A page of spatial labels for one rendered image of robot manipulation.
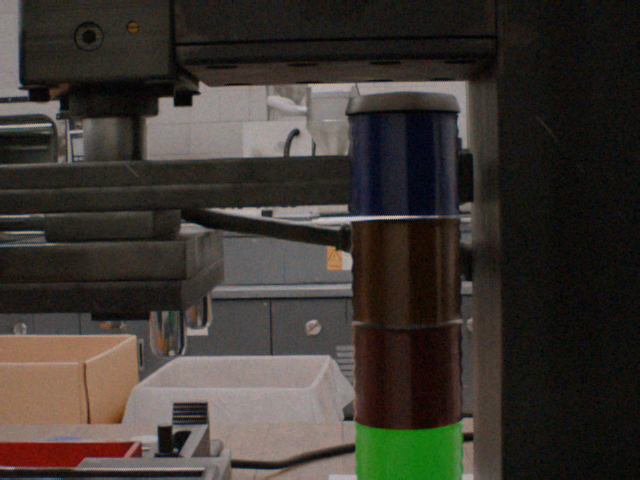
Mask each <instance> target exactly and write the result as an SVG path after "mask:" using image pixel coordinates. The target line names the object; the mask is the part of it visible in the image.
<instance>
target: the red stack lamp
mask: <svg viewBox="0 0 640 480"><path fill-rule="evenodd" d="M462 324H463V320H461V319H459V320H453V321H447V322H439V323H424V324H405V325H379V324H366V323H359V321H357V322H352V323H351V325H352V329H354V335H352V343H353V348H355V349H353V353H352V358H353V362H355V363H354V366H353V370H352V372H353V377H354V383H353V391H354V395H355V396H354V400H353V405H354V410H355V414H354V418H353V420H354V422H356V423H357V424H360V425H363V426H367V427H371V428H378V429H387V430H428V429H431V428H437V427H443V426H448V425H453V424H456V423H459V422H460V421H462V420H463V418H464V417H463V413H462V406H463V399H462V394H461V393H462V388H463V383H462V380H461V376H462V372H463V369H462V365H461V358H462V354H463V353H462V350H461V344H462V342H463V335H462V330H461V328H462Z"/></svg>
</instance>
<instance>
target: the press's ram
mask: <svg viewBox="0 0 640 480"><path fill-rule="evenodd" d="M69 102H70V112H69V115H70V117H72V118H74V119H83V120H82V140H83V162H79V163H50V164H9V165H0V214H18V213H46V214H45V237H39V238H33V239H27V240H21V241H15V242H9V243H3V244H0V314H38V313H84V312H91V321H93V322H99V328H101V329H121V328H123V327H124V326H126V321H149V338H150V340H151V347H152V350H153V353H154V354H155V355H157V356H158V357H160V358H163V359H171V360H172V358H175V359H177V357H179V356H180V355H183V354H184V353H185V352H186V349H187V345H188V329H187V327H189V329H191V330H204V329H206V328H207V327H209V326H210V324H211V321H212V317H213V312H212V289H214V288H215V287H217V286H218V285H219V284H221V283H222V282H223V281H224V280H225V279H224V258H222V257H224V241H223V231H220V228H209V227H190V228H181V212H180V210H193V209H237V208H249V207H282V206H327V205H350V203H349V196H350V189H349V184H348V182H349V177H350V173H349V170H348V164H349V159H350V158H349V155H306V156H263V157H220V159H176V160H147V137H148V132H147V119H148V118H155V116H157V115H158V114H159V98H155V97H154V90H153V89H147V88H141V87H121V86H110V87H91V88H89V89H83V90H78V91H73V92H71V93H70V95H69ZM457 157H459V161H460V164H461V165H460V169H459V176H460V180H461V183H460V187H459V191H460V195H461V200H460V203H462V202H473V201H474V180H473V178H474V173H473V154H472V153H458V156H457Z"/></svg>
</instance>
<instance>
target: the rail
mask: <svg viewBox="0 0 640 480"><path fill-rule="evenodd" d="M204 468H205V467H156V468H148V467H102V468H91V467H48V468H44V467H17V469H16V470H15V472H16V477H18V476H44V477H70V476H89V477H125V476H144V477H180V476H201V475H202V473H203V471H204Z"/></svg>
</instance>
